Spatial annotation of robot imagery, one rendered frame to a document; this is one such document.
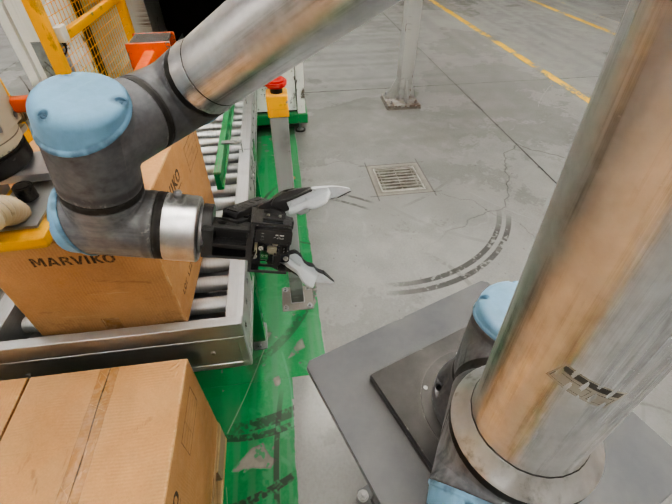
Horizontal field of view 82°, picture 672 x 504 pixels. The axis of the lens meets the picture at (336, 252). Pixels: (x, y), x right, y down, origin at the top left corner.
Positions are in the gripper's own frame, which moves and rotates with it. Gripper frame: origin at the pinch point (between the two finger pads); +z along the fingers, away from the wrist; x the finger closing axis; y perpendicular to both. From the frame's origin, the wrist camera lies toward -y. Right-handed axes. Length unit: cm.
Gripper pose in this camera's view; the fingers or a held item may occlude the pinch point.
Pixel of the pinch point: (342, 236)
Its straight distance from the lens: 59.6
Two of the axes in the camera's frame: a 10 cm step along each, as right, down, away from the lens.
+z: 9.7, 0.8, 2.3
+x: 1.7, -9.1, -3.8
